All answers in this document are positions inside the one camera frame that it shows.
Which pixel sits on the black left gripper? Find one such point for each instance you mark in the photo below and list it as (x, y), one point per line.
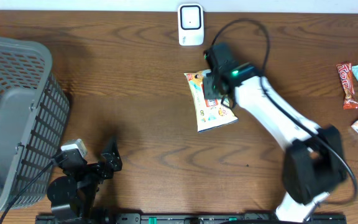
(113, 159)

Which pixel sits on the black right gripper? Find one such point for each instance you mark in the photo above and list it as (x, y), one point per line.
(207, 81)

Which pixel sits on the yellow snack bag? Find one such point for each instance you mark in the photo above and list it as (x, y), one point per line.
(209, 113)

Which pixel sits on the red chocolate bar wrapper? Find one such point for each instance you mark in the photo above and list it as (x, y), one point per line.
(346, 76)

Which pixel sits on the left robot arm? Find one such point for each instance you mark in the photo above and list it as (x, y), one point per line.
(72, 195)

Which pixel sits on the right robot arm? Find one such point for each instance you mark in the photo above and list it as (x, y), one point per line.
(314, 163)

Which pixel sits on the white barcode scanner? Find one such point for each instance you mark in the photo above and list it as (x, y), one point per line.
(190, 24)

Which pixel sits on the grey plastic basket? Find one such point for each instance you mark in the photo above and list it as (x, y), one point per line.
(33, 116)

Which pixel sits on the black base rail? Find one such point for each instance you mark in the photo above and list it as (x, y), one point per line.
(249, 217)

